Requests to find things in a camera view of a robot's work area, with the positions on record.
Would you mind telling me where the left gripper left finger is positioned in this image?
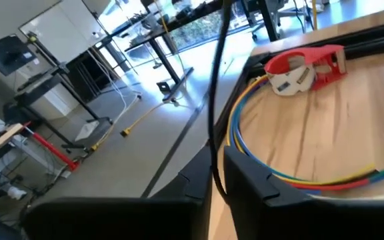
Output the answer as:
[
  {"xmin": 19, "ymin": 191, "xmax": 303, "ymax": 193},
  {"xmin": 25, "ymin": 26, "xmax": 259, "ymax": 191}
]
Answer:
[{"xmin": 21, "ymin": 145, "xmax": 213, "ymax": 240}]

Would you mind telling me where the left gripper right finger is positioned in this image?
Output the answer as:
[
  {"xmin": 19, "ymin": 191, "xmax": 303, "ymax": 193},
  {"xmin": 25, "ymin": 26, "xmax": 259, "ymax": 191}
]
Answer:
[{"xmin": 223, "ymin": 145, "xmax": 384, "ymax": 240}]

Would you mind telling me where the long thin black cord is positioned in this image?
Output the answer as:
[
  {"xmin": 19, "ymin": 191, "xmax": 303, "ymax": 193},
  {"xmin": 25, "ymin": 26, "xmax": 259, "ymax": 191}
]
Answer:
[{"xmin": 207, "ymin": 0, "xmax": 233, "ymax": 206}]

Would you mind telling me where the red floor bar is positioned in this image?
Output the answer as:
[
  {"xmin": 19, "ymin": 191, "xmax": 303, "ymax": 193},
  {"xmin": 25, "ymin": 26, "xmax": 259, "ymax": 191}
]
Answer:
[{"xmin": 23, "ymin": 121, "xmax": 81, "ymax": 173}]

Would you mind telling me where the black stand base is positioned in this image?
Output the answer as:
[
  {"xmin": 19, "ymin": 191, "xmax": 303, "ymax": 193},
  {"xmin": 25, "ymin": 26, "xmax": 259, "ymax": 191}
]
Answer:
[{"xmin": 147, "ymin": 36, "xmax": 195, "ymax": 103}]

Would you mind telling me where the black monitor cart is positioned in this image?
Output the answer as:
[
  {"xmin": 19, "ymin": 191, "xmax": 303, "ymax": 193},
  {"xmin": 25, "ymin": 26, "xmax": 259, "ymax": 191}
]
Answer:
[{"xmin": 13, "ymin": 65, "xmax": 115, "ymax": 151}]

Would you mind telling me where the red tape dispenser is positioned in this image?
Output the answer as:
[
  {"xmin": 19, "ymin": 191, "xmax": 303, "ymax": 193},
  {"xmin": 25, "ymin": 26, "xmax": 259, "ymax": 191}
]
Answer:
[{"xmin": 264, "ymin": 45, "xmax": 347, "ymax": 91}]

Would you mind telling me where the whiteboard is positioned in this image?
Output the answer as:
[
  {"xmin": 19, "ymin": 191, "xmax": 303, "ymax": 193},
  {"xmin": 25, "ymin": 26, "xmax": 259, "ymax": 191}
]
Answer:
[{"xmin": 18, "ymin": 0, "xmax": 108, "ymax": 64}]

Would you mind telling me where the black monitor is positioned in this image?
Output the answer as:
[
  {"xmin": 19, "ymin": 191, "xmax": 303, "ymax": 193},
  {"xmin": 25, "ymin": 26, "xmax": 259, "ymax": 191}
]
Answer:
[{"xmin": 0, "ymin": 35, "xmax": 38, "ymax": 77}]

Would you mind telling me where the office chair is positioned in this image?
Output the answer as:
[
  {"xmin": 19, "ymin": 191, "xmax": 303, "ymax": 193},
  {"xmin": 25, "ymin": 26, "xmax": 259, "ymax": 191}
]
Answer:
[{"xmin": 250, "ymin": 0, "xmax": 313, "ymax": 41}]

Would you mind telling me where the colourful cable bundle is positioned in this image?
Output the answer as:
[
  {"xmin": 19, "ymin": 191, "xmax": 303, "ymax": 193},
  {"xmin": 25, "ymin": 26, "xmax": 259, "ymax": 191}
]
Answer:
[{"xmin": 288, "ymin": 177, "xmax": 372, "ymax": 192}]

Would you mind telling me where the bundle of coloured wires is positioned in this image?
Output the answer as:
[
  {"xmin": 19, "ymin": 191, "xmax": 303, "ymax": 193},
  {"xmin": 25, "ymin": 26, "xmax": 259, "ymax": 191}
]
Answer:
[{"xmin": 311, "ymin": 192, "xmax": 384, "ymax": 201}]

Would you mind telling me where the beige cable with plug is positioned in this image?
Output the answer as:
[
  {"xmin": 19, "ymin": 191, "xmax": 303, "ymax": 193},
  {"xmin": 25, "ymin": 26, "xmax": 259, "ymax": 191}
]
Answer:
[{"xmin": 120, "ymin": 98, "xmax": 181, "ymax": 138}]

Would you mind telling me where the bundle of coloured cables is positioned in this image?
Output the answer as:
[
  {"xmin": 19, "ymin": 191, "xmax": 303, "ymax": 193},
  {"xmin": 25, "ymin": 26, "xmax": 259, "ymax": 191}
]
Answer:
[{"xmin": 368, "ymin": 166, "xmax": 384, "ymax": 181}]

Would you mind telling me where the white floor cable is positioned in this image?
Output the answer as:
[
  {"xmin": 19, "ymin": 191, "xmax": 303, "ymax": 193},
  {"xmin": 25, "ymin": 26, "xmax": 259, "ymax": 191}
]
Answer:
[{"xmin": 87, "ymin": 49, "xmax": 143, "ymax": 134}]

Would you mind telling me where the yellow hanging cable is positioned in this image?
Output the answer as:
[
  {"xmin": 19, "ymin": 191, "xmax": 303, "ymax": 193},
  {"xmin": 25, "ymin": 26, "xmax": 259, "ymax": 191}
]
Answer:
[{"xmin": 311, "ymin": 0, "xmax": 319, "ymax": 31}]

